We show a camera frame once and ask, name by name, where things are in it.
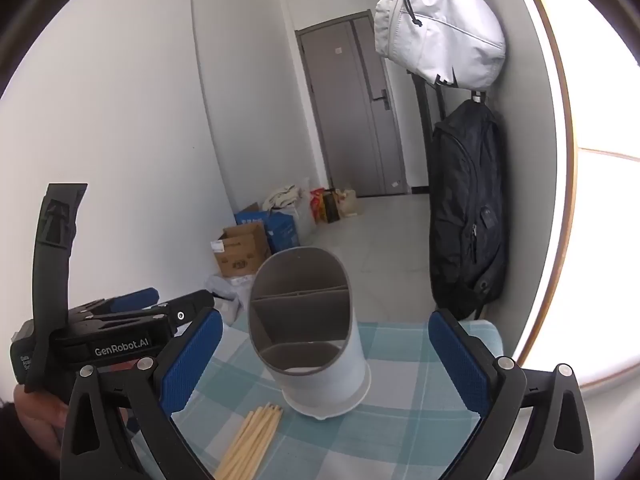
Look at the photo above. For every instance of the person's left hand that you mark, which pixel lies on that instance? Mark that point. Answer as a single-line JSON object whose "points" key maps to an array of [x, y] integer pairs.
{"points": [[37, 420]]}

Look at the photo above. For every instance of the cream cloth bag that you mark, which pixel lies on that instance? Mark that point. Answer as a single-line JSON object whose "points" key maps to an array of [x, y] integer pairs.
{"points": [[285, 195]]}

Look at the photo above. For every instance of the pile of wooden chopsticks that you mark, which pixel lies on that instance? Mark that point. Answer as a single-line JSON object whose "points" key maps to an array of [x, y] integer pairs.
{"points": [[250, 440]]}

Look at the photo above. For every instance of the tan paper bag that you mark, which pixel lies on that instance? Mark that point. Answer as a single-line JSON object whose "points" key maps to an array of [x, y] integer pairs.
{"points": [[348, 202]]}

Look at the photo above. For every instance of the teal white checked tablecloth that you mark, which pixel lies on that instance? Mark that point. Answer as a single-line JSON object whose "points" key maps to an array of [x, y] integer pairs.
{"points": [[390, 410]]}

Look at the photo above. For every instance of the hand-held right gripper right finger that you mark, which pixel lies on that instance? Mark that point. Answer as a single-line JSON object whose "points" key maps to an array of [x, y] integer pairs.
{"points": [[457, 360]]}

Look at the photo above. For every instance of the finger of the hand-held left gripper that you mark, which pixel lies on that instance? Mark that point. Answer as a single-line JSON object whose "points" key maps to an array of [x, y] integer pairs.
{"points": [[135, 298], [192, 305]]}

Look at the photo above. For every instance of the grey white utensil holder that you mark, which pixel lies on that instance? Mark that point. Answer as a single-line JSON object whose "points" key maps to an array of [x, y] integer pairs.
{"points": [[325, 360]]}

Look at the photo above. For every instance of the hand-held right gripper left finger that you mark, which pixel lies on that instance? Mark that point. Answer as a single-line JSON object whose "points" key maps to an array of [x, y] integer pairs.
{"points": [[192, 360]]}

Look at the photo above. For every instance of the brown cardboard box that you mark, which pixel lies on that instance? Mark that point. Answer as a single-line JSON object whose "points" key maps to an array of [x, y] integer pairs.
{"points": [[240, 255]]}

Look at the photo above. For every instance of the crumpled white plastic bags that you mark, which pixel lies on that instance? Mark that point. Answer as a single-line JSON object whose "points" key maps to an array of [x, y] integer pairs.
{"points": [[225, 290]]}

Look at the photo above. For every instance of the yellow black bag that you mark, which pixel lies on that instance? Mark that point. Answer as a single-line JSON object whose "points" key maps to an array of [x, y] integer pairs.
{"points": [[331, 207]]}

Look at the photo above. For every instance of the black backpack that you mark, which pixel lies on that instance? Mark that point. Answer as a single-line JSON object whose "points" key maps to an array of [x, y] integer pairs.
{"points": [[465, 210]]}

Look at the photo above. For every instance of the red plastic bag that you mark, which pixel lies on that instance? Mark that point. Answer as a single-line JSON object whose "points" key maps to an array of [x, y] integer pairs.
{"points": [[316, 200]]}

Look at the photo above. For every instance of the grey door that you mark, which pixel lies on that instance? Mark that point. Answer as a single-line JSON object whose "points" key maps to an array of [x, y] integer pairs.
{"points": [[350, 110]]}

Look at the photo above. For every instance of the white fabric bag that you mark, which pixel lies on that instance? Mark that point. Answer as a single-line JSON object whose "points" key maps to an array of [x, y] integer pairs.
{"points": [[440, 30]]}

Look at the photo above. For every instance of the blue cardboard box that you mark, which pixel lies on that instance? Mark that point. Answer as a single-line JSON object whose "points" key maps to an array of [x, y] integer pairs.
{"points": [[282, 230]]}

